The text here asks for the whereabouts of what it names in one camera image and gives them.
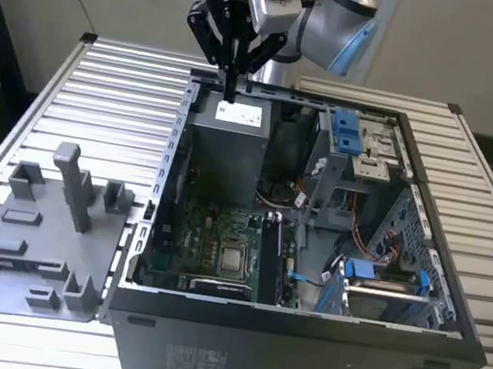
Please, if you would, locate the black graphics card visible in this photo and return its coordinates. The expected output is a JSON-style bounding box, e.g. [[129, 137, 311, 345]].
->
[[186, 275, 256, 303]]

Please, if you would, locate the black open PC case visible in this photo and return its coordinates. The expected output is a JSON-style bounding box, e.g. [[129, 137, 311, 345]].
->
[[91, 59, 493, 369]]

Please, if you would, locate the orange wire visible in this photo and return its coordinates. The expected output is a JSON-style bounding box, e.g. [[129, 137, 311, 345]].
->
[[342, 188, 409, 269]]

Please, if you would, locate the blue drive bay latch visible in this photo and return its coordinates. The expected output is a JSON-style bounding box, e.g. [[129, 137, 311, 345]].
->
[[328, 107, 368, 159]]

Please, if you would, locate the grey metal drive cage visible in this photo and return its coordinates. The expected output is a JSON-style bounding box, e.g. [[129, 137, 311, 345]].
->
[[296, 105, 422, 242]]

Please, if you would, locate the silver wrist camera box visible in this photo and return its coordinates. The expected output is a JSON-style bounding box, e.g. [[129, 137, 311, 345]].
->
[[240, 0, 303, 39]]

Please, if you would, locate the grey plastic parts rack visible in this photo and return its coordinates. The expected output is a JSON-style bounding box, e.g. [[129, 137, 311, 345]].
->
[[0, 132, 143, 334]]

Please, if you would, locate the grey power supply unit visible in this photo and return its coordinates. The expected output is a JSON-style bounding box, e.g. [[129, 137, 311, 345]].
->
[[177, 87, 275, 210]]

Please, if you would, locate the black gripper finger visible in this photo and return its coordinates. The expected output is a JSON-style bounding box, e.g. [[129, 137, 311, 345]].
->
[[175, 0, 245, 102], [230, 25, 288, 109]]

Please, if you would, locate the green motherboard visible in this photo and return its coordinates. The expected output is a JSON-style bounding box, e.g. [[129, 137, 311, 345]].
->
[[140, 193, 312, 310]]

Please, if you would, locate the hard disk in blue carrier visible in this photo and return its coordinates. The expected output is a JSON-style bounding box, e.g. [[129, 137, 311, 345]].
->
[[317, 252, 451, 333]]

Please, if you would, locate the silver CPU in socket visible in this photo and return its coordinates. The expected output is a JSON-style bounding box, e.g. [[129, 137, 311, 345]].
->
[[216, 245, 248, 282]]

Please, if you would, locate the yellow and black wire bundle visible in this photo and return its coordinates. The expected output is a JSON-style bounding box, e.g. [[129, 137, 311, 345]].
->
[[253, 172, 311, 213]]

